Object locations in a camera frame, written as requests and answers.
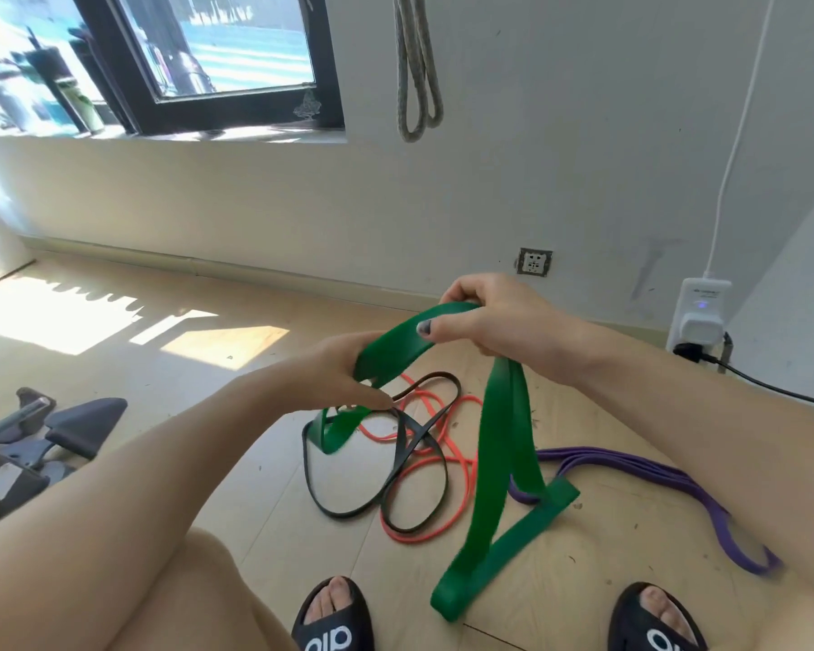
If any black resistance band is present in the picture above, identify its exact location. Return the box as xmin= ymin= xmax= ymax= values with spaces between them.
xmin=302 ymin=371 xmax=463 ymax=522

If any person's right hand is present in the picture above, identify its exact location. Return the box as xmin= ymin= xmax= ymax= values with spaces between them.
xmin=416 ymin=273 xmax=592 ymax=388

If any black plug with cable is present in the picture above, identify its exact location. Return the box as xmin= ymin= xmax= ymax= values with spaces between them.
xmin=672 ymin=341 xmax=814 ymax=410

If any purple resistance band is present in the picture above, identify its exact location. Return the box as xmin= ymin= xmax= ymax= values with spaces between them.
xmin=508 ymin=446 xmax=785 ymax=577

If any person's right forearm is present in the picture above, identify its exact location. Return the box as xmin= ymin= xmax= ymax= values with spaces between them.
xmin=573 ymin=324 xmax=814 ymax=607

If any green bottle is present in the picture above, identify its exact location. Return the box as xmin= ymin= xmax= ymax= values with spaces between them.
xmin=54 ymin=75 xmax=107 ymax=135

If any grey hanging rope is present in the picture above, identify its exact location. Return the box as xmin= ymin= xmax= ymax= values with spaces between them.
xmin=393 ymin=0 xmax=445 ymax=144

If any black tumbler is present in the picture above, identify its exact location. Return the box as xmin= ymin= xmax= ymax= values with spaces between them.
xmin=23 ymin=32 xmax=90 ymax=134

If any green resistance band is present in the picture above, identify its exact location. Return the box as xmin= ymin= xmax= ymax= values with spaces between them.
xmin=307 ymin=301 xmax=582 ymax=623

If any dark bag with white label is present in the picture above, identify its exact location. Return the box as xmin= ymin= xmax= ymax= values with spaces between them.
xmin=0 ymin=439 xmax=52 ymax=525

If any orange resistance band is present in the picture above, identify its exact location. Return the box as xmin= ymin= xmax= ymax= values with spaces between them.
xmin=356 ymin=374 xmax=484 ymax=545

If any person's left hand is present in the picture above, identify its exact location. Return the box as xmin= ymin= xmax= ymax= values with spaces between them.
xmin=271 ymin=330 xmax=395 ymax=415

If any wall power socket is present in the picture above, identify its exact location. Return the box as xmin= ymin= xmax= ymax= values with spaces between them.
xmin=515 ymin=247 xmax=554 ymax=278

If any white power adapter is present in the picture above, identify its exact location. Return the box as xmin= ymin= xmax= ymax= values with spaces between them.
xmin=665 ymin=277 xmax=734 ymax=354

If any beige skirting board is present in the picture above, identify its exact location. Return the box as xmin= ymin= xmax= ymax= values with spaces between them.
xmin=19 ymin=236 xmax=423 ymax=314

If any person's left leg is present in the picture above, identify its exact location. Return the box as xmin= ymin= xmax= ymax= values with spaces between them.
xmin=105 ymin=527 xmax=301 ymax=651

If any black slide sandal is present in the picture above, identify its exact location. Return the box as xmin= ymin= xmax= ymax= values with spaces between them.
xmin=606 ymin=580 xmax=710 ymax=651
xmin=291 ymin=575 xmax=376 ymax=651

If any white power cable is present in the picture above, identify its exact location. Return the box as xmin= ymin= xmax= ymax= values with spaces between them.
xmin=701 ymin=0 xmax=779 ymax=280

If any black window frame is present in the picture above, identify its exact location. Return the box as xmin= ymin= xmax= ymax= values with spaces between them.
xmin=71 ymin=0 xmax=346 ymax=137

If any grey exercise machine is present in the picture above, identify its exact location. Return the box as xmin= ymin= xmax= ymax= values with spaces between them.
xmin=0 ymin=387 xmax=129 ymax=489

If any person's left forearm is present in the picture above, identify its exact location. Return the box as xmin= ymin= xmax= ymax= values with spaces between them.
xmin=0 ymin=364 xmax=293 ymax=651

